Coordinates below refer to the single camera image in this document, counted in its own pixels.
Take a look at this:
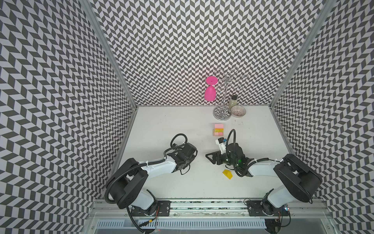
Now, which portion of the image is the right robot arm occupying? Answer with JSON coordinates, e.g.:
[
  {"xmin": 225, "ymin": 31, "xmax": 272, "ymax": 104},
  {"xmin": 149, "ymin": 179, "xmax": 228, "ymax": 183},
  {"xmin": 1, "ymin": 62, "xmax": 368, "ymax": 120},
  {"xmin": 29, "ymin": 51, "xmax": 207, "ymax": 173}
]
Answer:
[{"xmin": 206, "ymin": 130, "xmax": 322, "ymax": 216}]

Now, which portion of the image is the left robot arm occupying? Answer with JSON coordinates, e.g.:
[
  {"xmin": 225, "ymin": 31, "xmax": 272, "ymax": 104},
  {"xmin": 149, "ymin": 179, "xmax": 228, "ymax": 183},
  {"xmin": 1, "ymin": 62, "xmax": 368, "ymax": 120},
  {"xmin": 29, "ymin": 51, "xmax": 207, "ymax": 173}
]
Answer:
[{"xmin": 104, "ymin": 133, "xmax": 198, "ymax": 212}]

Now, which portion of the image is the pink block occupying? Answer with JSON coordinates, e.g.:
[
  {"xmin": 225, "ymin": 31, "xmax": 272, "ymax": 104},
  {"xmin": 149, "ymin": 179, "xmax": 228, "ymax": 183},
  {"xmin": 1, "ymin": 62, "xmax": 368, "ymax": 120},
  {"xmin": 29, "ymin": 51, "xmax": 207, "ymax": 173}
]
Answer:
[
  {"xmin": 214, "ymin": 124, "xmax": 224, "ymax": 129},
  {"xmin": 213, "ymin": 132, "xmax": 224, "ymax": 137}
]

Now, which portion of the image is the yellow wedge block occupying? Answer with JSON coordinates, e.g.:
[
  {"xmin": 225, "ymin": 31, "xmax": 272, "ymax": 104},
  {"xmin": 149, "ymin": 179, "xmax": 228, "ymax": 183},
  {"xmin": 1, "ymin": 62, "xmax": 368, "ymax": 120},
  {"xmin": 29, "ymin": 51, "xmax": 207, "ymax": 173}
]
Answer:
[{"xmin": 223, "ymin": 170, "xmax": 233, "ymax": 179}]

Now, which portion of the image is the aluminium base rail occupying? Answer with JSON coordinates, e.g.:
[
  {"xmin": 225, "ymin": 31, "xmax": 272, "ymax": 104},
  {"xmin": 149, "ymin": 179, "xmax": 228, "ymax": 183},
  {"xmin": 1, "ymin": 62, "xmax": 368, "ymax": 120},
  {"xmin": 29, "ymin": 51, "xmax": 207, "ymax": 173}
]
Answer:
[{"xmin": 81, "ymin": 199, "xmax": 339, "ymax": 234}]

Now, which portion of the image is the pink plastic wine glass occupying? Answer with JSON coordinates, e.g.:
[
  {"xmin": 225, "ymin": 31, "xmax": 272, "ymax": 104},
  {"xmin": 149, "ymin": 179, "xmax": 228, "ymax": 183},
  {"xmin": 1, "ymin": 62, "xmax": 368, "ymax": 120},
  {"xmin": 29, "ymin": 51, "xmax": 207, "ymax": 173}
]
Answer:
[{"xmin": 204, "ymin": 76, "xmax": 218, "ymax": 102}]

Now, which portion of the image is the chrome glass holder stand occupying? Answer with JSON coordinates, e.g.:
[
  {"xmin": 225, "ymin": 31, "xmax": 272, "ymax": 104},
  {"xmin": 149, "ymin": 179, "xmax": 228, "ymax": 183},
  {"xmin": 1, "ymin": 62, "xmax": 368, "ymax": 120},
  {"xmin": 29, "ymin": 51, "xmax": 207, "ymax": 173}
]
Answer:
[{"xmin": 213, "ymin": 67, "xmax": 247, "ymax": 121}]

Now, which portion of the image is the pink striped bowl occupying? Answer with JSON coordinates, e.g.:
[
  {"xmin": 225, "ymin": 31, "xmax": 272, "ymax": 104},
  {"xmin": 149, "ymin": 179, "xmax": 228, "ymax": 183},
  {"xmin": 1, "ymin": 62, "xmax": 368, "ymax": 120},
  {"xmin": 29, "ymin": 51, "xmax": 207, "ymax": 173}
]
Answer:
[{"xmin": 231, "ymin": 105, "xmax": 246, "ymax": 118}]

